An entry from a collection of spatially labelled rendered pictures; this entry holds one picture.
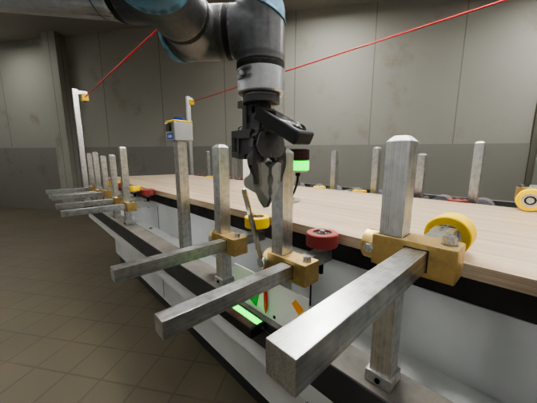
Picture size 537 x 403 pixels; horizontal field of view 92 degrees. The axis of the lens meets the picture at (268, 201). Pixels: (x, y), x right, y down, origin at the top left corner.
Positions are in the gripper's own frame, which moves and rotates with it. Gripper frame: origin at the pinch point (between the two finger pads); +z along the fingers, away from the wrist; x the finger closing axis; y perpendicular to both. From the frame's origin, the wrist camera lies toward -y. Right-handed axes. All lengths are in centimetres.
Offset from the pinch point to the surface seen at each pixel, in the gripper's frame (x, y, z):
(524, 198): -96, -34, 6
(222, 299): 12.6, -1.9, 15.2
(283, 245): -6.4, 1.8, 11.0
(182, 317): 19.7, -1.9, 15.3
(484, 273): -22.3, -31.9, 11.6
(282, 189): -6.1, 1.9, -1.8
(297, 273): -5.3, -3.4, 15.9
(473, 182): -115, -16, 3
